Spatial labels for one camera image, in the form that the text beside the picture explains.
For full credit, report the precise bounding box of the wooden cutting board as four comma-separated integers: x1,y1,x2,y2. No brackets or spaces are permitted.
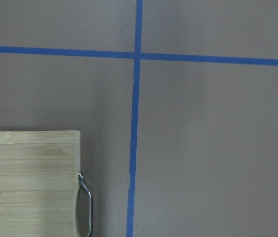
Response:
0,130,86,237

